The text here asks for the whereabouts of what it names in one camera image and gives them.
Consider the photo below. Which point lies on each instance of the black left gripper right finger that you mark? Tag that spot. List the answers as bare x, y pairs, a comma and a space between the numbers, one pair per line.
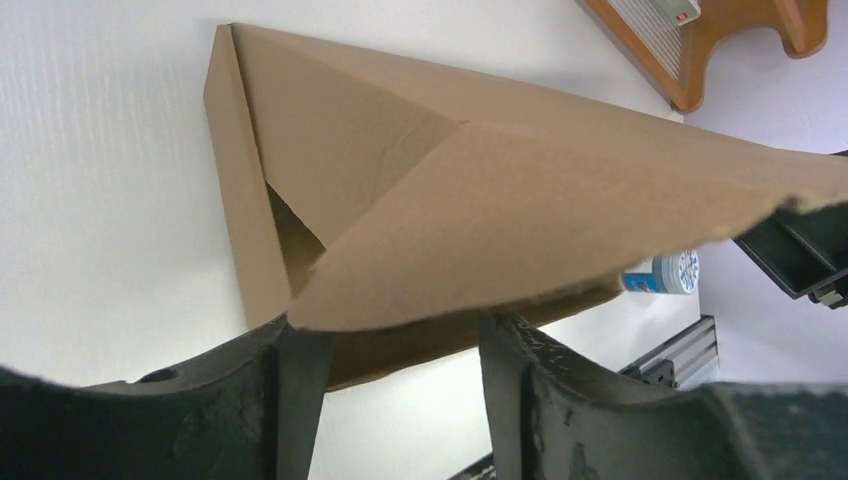
555, 414

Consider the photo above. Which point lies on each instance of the brown cardboard box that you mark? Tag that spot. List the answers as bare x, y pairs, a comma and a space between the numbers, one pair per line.
389, 199

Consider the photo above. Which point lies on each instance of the aluminium frame rails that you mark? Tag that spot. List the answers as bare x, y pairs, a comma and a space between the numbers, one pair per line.
685, 361

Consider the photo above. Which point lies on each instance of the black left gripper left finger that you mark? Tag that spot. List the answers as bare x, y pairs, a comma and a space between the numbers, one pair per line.
247, 409

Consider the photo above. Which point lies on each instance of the orange wooden shelf rack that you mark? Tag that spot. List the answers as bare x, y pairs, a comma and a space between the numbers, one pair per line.
673, 50

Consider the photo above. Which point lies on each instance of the small white box lower shelf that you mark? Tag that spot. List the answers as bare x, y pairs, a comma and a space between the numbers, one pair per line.
676, 9

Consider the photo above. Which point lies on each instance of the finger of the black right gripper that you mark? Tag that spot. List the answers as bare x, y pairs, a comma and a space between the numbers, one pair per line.
805, 255

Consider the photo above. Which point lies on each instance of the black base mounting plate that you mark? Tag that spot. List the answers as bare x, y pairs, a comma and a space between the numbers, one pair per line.
482, 469

